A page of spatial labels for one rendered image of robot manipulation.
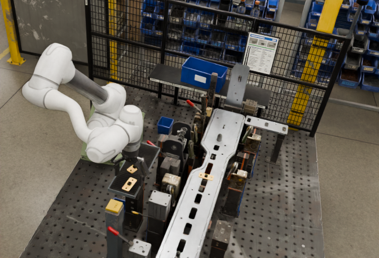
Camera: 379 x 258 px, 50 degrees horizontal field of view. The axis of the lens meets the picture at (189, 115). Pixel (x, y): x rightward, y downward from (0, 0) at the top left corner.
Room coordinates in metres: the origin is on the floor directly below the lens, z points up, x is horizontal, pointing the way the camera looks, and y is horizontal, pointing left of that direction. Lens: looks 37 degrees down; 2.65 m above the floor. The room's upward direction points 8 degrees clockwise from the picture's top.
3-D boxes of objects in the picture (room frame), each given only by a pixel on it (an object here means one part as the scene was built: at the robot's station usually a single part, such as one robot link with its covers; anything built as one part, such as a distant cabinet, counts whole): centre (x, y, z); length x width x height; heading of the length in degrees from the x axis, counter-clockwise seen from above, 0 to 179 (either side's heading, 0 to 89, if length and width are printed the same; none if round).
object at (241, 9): (2.73, -0.26, 1.53); 0.06 x 0.06 x 0.20
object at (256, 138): (1.98, -0.42, 0.87); 0.12 x 0.09 x 0.35; 79
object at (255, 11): (2.71, -0.36, 1.53); 0.06 x 0.06 x 0.20
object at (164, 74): (2.54, -0.12, 1.01); 0.90 x 0.22 x 0.03; 79
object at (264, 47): (2.60, -0.44, 1.30); 0.23 x 0.02 x 0.31; 79
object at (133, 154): (1.34, 0.25, 1.36); 0.08 x 0.07 x 0.09; 71
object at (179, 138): (1.76, 0.04, 0.94); 0.18 x 0.13 x 0.49; 169
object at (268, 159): (2.15, -0.63, 0.84); 0.11 x 0.06 x 0.29; 79
